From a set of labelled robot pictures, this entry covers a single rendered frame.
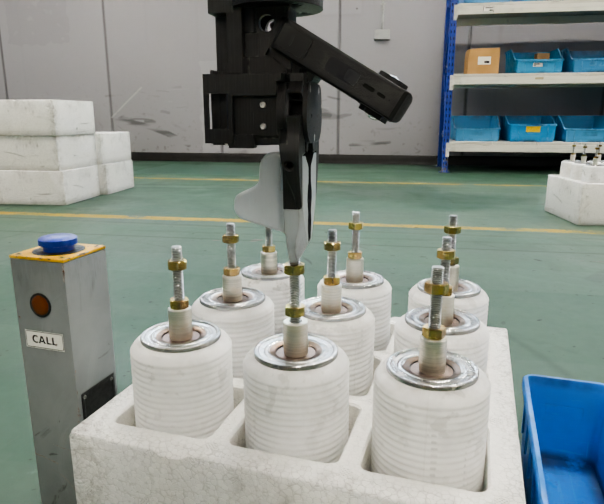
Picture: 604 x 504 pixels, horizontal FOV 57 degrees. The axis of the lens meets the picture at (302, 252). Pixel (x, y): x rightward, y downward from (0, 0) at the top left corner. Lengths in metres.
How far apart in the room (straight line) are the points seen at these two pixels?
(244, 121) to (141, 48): 5.78
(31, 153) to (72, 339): 2.65
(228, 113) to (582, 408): 0.61
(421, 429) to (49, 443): 0.44
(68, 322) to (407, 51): 5.17
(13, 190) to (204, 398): 2.87
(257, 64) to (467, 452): 0.34
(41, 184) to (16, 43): 3.83
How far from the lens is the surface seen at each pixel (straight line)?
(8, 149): 3.33
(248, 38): 0.46
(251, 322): 0.61
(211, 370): 0.52
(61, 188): 3.19
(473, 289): 0.70
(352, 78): 0.43
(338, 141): 5.63
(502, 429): 0.56
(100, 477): 0.57
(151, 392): 0.53
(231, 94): 0.44
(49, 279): 0.64
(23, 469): 0.88
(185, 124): 6.01
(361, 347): 0.59
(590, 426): 0.86
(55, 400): 0.69
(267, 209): 0.45
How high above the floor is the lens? 0.46
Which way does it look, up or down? 14 degrees down
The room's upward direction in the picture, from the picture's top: straight up
